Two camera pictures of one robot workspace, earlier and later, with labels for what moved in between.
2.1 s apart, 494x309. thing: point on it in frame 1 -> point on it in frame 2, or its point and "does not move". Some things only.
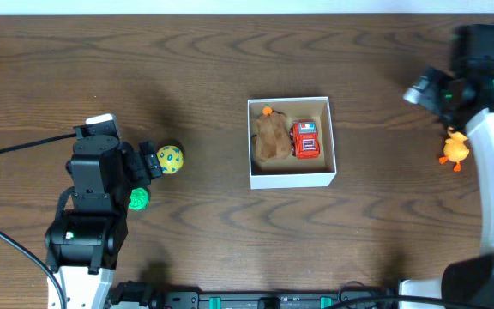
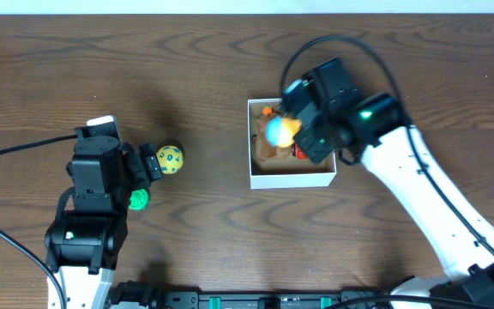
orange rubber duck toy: (454, 148) -> (280, 130)
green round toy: (139, 199) does not move
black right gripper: (448, 80) -> (304, 137)
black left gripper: (145, 164) does not move
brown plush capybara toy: (272, 136) does not move
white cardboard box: (293, 172) does not move
